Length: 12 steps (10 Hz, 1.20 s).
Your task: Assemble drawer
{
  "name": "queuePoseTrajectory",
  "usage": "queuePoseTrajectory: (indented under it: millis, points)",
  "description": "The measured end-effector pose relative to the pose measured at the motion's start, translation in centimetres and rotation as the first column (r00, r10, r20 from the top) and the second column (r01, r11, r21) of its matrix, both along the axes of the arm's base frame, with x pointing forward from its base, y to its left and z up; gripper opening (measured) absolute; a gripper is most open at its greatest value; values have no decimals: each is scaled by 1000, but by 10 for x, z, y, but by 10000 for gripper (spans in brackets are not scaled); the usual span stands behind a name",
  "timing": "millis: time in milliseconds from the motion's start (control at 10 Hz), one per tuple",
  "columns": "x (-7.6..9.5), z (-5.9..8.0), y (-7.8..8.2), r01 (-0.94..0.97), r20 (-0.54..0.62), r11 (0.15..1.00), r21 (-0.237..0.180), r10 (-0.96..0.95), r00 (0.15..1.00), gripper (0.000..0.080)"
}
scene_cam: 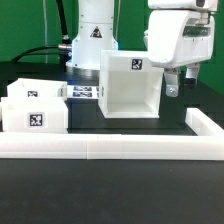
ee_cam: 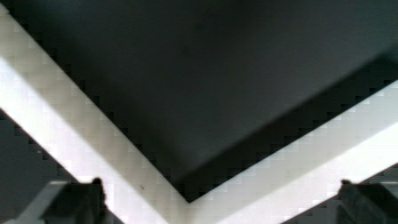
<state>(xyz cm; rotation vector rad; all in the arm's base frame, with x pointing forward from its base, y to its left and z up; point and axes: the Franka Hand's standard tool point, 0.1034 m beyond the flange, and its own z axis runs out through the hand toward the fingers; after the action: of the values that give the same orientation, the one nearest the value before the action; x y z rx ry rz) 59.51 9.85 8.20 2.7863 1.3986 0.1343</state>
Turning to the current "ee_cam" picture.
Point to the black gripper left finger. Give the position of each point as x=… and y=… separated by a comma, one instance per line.
x=68, y=204

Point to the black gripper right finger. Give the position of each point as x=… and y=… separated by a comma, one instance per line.
x=367, y=205

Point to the white L-shaped table fence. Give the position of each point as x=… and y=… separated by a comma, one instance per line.
x=344, y=152

